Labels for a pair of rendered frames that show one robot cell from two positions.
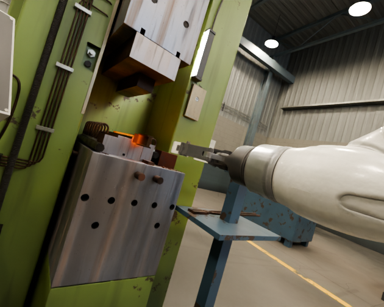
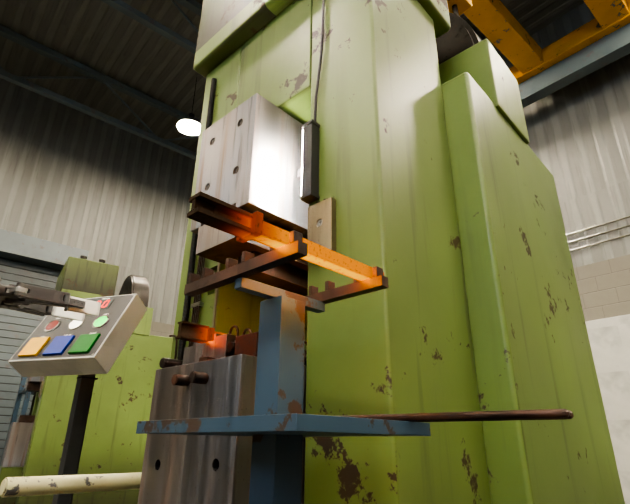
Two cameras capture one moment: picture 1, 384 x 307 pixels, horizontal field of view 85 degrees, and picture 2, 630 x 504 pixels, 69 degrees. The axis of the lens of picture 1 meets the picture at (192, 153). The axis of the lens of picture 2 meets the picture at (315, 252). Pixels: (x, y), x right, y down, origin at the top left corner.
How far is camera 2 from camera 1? 141 cm
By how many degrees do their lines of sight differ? 80
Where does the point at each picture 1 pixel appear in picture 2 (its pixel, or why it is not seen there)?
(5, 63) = (111, 325)
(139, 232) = (195, 479)
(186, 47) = (240, 190)
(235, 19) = (351, 61)
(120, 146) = (196, 354)
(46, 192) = not seen: hidden behind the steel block
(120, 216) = (176, 449)
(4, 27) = (125, 303)
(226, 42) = (348, 102)
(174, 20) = (225, 180)
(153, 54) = (212, 231)
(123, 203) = not seen: hidden behind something
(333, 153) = not seen: outside the picture
